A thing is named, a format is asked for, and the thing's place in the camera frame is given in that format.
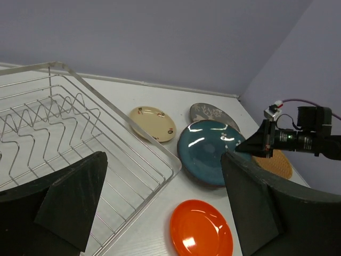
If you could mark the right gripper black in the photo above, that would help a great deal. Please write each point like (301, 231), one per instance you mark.
(268, 138)

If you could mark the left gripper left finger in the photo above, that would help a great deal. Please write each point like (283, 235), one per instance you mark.
(53, 215)

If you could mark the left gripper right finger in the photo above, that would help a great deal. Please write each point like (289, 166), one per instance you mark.
(275, 216)

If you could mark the teal glazed plate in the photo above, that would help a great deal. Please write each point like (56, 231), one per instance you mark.
(201, 146)

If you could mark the grey deer plate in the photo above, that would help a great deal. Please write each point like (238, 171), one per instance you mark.
(206, 112)

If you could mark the cream patterned small plate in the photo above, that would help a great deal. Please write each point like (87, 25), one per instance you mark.
(155, 122)

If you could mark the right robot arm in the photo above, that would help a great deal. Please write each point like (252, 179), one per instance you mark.
(311, 134)

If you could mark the woven bamboo plate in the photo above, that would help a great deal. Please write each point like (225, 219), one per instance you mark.
(278, 164)

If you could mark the orange plate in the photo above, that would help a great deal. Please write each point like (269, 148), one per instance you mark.
(197, 228)

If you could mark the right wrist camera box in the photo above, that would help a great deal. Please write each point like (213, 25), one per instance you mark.
(273, 111)

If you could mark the wire dish rack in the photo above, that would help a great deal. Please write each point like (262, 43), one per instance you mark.
(50, 121)

